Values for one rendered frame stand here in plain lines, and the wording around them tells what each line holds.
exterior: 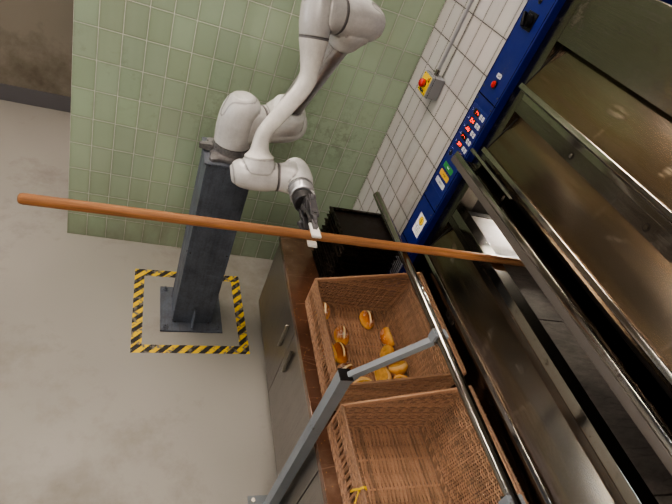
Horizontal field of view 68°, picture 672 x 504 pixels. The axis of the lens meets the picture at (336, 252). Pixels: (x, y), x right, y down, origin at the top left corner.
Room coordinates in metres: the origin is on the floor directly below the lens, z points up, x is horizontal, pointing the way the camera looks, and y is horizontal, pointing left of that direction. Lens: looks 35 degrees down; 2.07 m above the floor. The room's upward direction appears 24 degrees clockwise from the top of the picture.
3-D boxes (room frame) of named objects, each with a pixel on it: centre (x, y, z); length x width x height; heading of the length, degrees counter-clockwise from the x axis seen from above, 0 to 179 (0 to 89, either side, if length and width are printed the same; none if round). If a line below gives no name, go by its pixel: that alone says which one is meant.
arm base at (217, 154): (1.84, 0.61, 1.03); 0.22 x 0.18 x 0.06; 120
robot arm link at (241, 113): (1.86, 0.59, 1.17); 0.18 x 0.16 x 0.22; 137
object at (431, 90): (2.43, -0.08, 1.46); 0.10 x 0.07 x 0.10; 27
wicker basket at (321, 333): (1.51, -0.29, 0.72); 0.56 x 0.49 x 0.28; 26
